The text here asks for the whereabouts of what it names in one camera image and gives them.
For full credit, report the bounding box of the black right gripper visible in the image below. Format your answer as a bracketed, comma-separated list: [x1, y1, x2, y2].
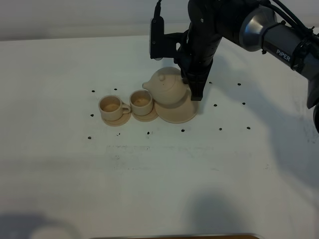
[174, 23, 222, 101]

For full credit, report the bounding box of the beige ceramic teapot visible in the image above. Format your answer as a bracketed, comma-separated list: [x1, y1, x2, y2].
[142, 67, 187, 105]

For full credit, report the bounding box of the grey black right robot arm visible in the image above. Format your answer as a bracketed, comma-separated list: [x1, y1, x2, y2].
[180, 0, 319, 124]

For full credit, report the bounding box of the beige teapot saucer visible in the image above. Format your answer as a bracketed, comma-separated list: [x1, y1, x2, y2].
[155, 94, 199, 124]

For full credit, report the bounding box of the beige right teacup saucer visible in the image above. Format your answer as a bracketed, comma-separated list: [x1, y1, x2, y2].
[132, 109, 158, 122]

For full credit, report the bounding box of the beige teacup saucer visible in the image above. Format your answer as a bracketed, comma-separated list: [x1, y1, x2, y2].
[102, 113, 132, 127]
[132, 109, 158, 122]

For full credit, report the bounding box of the beige right teacup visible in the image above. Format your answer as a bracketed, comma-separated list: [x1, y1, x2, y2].
[130, 90, 154, 116]

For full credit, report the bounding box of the beige teacup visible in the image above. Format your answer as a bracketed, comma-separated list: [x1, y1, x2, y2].
[98, 95, 131, 121]
[130, 90, 154, 116]

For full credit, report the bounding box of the beige left teacup saucer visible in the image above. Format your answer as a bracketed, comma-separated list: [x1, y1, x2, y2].
[102, 113, 132, 127]

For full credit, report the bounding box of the beige left teacup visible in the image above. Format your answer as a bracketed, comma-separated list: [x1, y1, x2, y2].
[98, 95, 131, 121]

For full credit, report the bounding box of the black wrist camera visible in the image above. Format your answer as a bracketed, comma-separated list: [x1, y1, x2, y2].
[150, 16, 189, 61]

